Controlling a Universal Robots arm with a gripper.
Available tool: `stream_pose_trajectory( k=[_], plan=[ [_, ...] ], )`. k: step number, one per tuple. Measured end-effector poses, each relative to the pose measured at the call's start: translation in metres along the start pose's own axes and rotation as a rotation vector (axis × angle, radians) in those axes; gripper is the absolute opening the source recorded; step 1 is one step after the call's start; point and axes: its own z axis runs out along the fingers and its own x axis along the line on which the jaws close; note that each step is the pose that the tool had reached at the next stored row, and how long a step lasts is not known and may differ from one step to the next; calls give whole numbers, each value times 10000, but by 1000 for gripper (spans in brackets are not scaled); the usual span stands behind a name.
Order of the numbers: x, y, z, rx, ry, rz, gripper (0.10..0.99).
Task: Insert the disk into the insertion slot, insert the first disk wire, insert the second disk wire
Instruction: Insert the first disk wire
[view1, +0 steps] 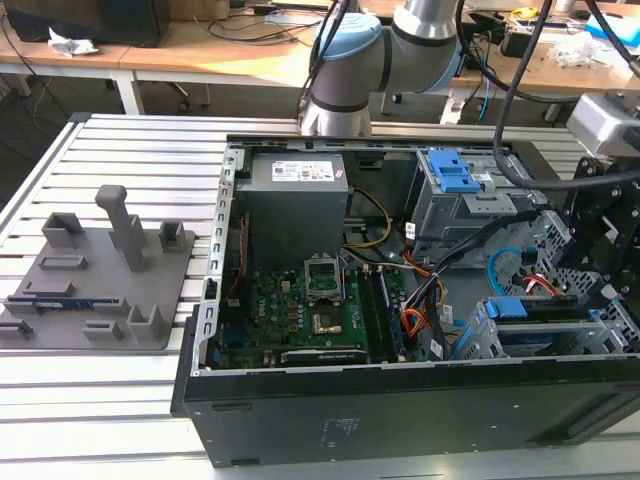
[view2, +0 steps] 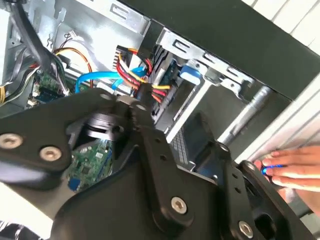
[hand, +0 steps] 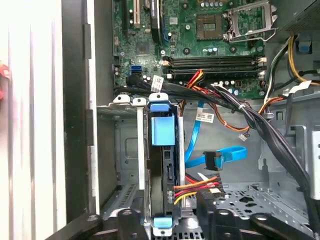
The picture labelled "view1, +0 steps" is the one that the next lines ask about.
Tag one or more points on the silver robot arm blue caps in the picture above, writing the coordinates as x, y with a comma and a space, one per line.
350, 65

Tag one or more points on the metal disk bay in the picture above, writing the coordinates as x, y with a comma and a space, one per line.
550, 340

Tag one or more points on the black RAM slot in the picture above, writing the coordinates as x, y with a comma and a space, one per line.
372, 320

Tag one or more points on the wooden desk white legs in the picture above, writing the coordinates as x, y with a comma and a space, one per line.
200, 55
550, 77

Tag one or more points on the grey optical drive cage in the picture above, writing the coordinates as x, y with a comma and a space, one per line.
450, 220

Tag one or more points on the blue plastic latch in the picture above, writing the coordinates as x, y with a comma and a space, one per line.
452, 175

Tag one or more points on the crumpled clear plastic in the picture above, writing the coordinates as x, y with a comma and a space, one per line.
580, 50

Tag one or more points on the pale blue box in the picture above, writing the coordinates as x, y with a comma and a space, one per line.
612, 25

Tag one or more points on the small black box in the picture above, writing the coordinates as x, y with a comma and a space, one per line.
515, 44

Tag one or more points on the RAM stick with blue chips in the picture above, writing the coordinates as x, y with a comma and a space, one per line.
391, 315

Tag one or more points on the CPU socket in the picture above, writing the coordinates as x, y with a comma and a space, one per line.
326, 323

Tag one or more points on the black PC case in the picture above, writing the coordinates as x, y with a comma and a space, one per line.
380, 420

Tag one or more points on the grey power supply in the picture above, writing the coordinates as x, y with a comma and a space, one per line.
292, 220

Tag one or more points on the black graphics card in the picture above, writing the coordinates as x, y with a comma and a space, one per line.
322, 357

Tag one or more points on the green motherboard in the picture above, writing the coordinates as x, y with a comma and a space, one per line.
275, 315

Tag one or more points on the grey parts rack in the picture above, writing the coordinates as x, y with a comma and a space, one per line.
100, 280

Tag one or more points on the black monitor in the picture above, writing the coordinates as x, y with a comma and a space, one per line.
100, 20

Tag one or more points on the crumpled white paper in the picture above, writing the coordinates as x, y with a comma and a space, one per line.
70, 42

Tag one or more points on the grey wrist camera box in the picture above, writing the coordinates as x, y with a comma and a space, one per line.
600, 122

